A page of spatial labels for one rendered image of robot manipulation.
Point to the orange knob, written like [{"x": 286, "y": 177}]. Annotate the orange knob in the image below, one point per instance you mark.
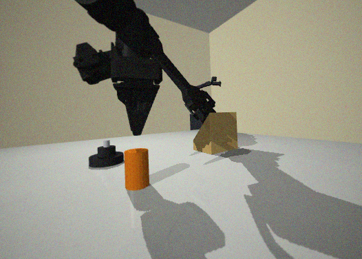
[{"x": 136, "y": 168}]

